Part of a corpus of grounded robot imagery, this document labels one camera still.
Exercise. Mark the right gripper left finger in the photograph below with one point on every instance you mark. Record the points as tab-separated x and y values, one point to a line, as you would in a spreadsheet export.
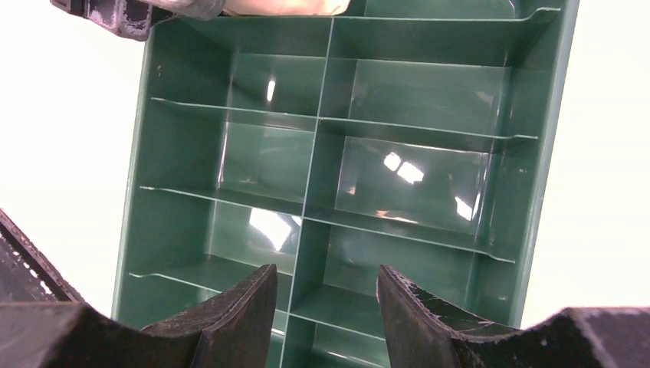
231	329

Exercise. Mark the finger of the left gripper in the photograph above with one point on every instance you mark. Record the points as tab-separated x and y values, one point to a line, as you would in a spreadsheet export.
132	19

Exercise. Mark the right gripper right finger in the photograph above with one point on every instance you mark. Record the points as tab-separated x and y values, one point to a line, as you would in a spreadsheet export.
424	330

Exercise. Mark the beige underwear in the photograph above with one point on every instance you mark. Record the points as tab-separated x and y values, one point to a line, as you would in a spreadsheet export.
286	7

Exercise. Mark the green compartment tray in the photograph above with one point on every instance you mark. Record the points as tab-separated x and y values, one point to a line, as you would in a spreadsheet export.
415	134

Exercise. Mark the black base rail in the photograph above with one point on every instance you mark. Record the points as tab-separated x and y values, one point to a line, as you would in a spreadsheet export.
26	274

